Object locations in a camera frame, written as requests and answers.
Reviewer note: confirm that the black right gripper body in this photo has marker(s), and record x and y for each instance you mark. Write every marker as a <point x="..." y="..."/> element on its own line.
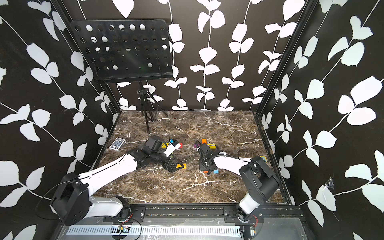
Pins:
<point x="203" y="164"/>

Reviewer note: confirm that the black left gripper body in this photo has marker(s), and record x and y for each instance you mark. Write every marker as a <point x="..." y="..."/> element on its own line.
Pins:
<point x="160" y="158"/>

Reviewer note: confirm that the long yellow block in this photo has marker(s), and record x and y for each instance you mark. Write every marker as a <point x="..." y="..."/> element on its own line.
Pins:
<point x="181" y="166"/>

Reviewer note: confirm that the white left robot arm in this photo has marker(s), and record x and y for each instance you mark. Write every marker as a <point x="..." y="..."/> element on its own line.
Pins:
<point x="74" y="198"/>

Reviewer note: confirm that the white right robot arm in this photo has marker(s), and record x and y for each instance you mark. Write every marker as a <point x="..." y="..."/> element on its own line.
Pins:
<point x="259" y="179"/>

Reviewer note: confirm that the white perforated strip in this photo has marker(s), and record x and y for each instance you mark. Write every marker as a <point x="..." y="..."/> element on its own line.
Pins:
<point x="88" y="230"/>

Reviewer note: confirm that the black music stand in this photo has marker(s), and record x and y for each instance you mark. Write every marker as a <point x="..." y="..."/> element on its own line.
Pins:
<point x="127" y="51"/>

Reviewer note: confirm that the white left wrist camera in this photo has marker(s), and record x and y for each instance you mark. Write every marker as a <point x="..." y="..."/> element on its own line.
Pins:
<point x="172" y="147"/>

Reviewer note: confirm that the black front rail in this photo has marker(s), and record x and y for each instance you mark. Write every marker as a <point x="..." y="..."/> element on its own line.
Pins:
<point x="228" y="211"/>

